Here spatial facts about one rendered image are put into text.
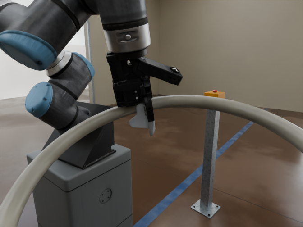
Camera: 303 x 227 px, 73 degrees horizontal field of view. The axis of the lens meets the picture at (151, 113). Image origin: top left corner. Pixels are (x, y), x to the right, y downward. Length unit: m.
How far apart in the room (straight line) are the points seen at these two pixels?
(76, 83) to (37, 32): 0.60
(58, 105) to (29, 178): 0.62
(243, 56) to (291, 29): 1.24
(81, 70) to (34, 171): 0.68
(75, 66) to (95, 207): 0.68
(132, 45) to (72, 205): 0.80
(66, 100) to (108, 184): 0.47
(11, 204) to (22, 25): 0.29
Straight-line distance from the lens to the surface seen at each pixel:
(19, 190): 0.38
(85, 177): 1.02
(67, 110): 1.01
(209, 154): 1.83
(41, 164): 0.41
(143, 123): 0.49
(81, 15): 0.48
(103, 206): 1.18
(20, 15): 0.46
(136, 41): 0.41
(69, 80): 1.00
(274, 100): 6.61
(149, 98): 0.45
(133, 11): 0.40
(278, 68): 6.53
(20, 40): 0.43
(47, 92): 0.96
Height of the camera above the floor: 1.34
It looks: 15 degrees down
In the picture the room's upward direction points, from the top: straight up
